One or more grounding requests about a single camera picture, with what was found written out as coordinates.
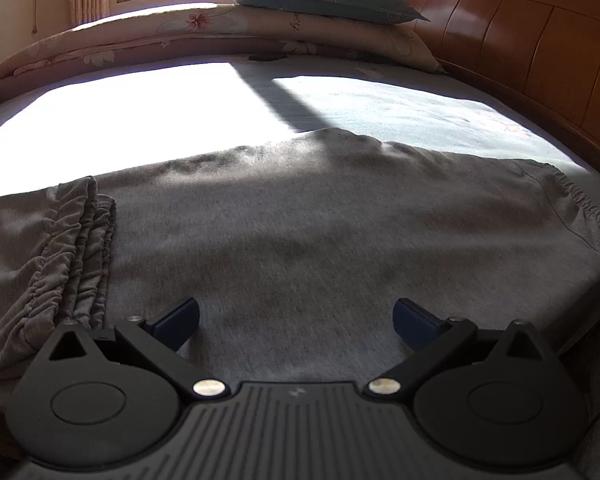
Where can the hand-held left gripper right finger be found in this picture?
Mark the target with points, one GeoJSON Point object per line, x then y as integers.
{"type": "Point", "coordinates": [414, 323]}

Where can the wooden bed headboard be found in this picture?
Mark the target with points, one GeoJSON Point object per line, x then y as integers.
{"type": "Point", "coordinates": [530, 35]}

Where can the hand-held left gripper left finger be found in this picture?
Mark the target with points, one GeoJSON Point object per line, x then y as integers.
{"type": "Point", "coordinates": [177, 322]}

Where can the folded pink floral quilt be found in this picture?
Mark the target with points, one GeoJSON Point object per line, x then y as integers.
{"type": "Point", "coordinates": [130, 35]}

